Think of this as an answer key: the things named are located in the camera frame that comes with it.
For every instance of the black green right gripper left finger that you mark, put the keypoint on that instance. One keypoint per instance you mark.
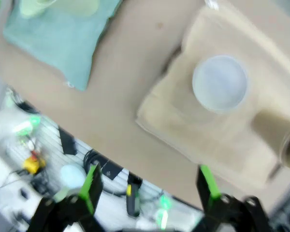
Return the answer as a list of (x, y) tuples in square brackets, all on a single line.
[(91, 188)]

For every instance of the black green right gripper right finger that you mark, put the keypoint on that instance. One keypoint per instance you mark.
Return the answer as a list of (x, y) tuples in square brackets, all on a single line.
[(207, 191)]

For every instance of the beige cloth mat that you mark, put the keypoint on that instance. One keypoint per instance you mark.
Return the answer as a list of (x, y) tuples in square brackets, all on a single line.
[(195, 135)]

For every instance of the brown tall cup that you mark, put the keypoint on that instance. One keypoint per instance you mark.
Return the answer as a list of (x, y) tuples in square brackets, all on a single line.
[(270, 125)]

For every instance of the pale blue bowl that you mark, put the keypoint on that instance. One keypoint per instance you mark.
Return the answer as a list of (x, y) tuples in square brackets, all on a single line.
[(220, 84)]

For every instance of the teal cloth mat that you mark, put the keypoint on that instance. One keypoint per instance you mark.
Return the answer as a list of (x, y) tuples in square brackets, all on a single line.
[(58, 48)]

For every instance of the light green bowl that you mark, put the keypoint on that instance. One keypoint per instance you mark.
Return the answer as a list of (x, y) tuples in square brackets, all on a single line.
[(36, 9)]

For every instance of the pale blue round object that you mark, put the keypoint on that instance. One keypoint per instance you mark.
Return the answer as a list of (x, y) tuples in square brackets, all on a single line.
[(72, 175)]

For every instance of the black device with yellow label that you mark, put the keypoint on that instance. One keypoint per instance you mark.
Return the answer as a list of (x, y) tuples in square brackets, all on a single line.
[(133, 200)]

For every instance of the yellow emergency stop button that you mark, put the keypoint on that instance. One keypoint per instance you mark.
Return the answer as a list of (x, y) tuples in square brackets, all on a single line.
[(32, 164)]

